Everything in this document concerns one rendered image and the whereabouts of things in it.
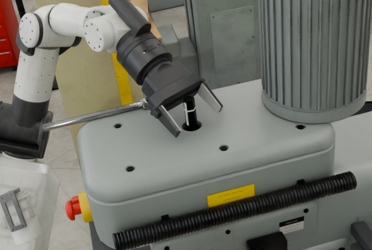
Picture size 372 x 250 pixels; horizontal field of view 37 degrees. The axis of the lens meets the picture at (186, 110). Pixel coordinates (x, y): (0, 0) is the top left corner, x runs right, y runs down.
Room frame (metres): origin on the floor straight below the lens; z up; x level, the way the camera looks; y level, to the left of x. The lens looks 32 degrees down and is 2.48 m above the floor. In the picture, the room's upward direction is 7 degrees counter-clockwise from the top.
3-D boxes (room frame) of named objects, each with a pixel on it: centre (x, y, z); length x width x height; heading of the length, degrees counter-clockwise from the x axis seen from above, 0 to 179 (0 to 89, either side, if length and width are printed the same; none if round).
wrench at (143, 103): (0.96, 0.17, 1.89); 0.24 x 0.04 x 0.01; 102
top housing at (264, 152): (0.88, -0.02, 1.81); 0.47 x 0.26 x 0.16; 101
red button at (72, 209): (0.83, 0.24, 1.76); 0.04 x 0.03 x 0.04; 11
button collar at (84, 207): (0.84, 0.22, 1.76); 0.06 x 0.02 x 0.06; 11
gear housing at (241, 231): (0.89, -0.05, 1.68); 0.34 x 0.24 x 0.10; 101
